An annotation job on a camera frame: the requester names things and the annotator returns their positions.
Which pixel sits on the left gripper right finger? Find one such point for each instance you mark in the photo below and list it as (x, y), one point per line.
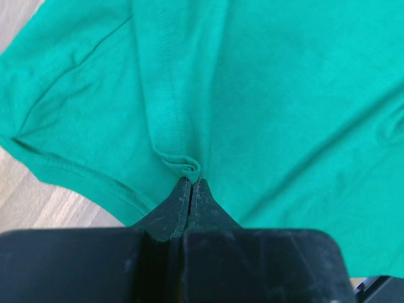
(225, 263)

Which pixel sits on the green t shirt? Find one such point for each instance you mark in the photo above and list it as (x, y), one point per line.
(291, 110)

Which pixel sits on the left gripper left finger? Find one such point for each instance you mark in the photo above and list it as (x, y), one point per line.
(108, 264)

